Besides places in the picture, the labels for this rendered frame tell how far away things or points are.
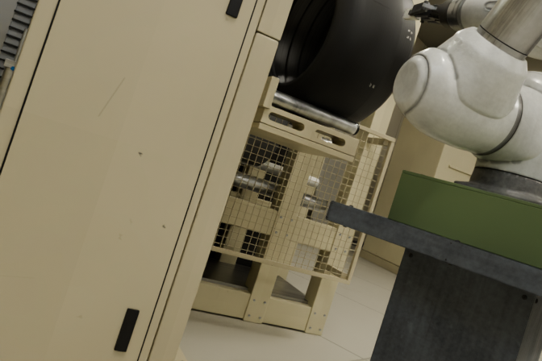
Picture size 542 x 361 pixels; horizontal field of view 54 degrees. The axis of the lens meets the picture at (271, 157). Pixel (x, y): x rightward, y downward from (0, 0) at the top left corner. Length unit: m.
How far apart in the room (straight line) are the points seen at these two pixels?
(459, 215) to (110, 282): 0.62
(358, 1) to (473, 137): 0.78
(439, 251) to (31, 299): 0.68
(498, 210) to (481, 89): 0.21
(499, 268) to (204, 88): 0.57
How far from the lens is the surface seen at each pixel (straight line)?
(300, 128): 1.72
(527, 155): 1.14
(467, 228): 1.02
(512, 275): 0.94
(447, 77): 0.99
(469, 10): 1.39
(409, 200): 1.06
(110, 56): 0.92
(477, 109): 1.02
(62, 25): 0.92
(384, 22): 1.74
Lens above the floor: 0.66
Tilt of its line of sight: 2 degrees up
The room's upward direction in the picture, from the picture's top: 18 degrees clockwise
